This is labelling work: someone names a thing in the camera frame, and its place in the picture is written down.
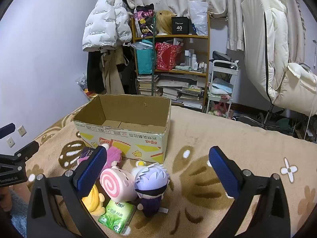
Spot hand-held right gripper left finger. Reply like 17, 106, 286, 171
26, 146, 107, 238

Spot pink swirl roll plush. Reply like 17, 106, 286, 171
100, 167, 138, 202

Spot cream office chair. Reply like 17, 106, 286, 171
241, 0, 317, 131

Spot pink and black printed bag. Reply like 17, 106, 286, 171
134, 4, 156, 38

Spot red patterned bag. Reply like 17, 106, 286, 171
155, 42, 182, 71

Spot wooden shelf unit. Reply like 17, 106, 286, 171
131, 12, 210, 113

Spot purple-haired blindfolded plush doll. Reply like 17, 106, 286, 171
131, 163, 170, 218

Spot plastic bag of colourful things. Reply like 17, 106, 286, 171
75, 74, 99, 100

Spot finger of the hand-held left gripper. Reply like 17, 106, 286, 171
0, 123, 16, 139
13, 141, 40, 160

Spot printed cardboard box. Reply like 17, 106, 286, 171
73, 94, 172, 164

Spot group of cosmetic bottles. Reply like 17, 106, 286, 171
184, 50, 208, 71

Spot black hanging clothes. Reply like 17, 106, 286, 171
87, 45, 138, 95

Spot beige patterned blanket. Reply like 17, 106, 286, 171
25, 102, 317, 238

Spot white puffer jacket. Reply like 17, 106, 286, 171
82, 0, 133, 52

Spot green pole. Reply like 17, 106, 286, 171
152, 10, 157, 96

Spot teal paper bag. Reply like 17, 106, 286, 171
135, 39, 156, 75

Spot yellow plush toy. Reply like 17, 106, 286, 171
82, 185, 106, 216

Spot blonde wig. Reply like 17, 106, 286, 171
156, 10, 177, 36

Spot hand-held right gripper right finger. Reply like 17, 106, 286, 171
207, 146, 290, 238

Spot folded blue and white cloths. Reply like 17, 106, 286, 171
210, 78, 233, 95

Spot small dark box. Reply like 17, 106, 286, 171
80, 147, 99, 160

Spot pink plush toy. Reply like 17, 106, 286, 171
77, 142, 123, 178

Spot beige coat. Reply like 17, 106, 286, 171
100, 47, 127, 95

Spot white trolley cart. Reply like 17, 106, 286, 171
207, 60, 239, 118

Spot black box with white print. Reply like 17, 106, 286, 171
171, 16, 190, 35

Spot stack of books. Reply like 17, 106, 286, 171
137, 75, 160, 96

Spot green tissue packet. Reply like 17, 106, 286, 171
98, 200, 137, 234

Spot pile of small plush toys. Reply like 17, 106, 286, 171
209, 102, 231, 117

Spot person's left forearm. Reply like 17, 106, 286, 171
0, 190, 28, 238

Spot clear plastic bag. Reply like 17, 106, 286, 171
188, 0, 208, 36

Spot pile of books and papers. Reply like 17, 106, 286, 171
156, 74, 206, 109

